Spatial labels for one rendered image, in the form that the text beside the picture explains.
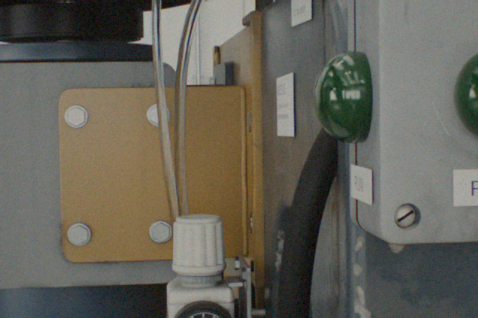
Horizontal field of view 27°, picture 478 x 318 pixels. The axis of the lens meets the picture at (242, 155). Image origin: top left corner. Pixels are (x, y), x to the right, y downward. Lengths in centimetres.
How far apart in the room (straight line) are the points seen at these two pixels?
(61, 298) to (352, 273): 44
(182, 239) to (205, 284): 3
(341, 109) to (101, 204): 43
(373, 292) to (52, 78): 42
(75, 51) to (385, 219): 48
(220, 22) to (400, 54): 525
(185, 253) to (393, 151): 27
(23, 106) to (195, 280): 23
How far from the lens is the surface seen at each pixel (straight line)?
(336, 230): 37
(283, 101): 49
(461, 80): 31
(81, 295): 77
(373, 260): 35
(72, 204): 73
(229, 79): 81
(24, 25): 79
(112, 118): 72
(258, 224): 60
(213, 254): 56
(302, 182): 36
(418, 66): 31
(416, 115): 31
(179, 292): 56
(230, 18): 556
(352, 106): 31
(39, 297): 78
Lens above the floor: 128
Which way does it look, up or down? 3 degrees down
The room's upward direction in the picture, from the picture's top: 1 degrees counter-clockwise
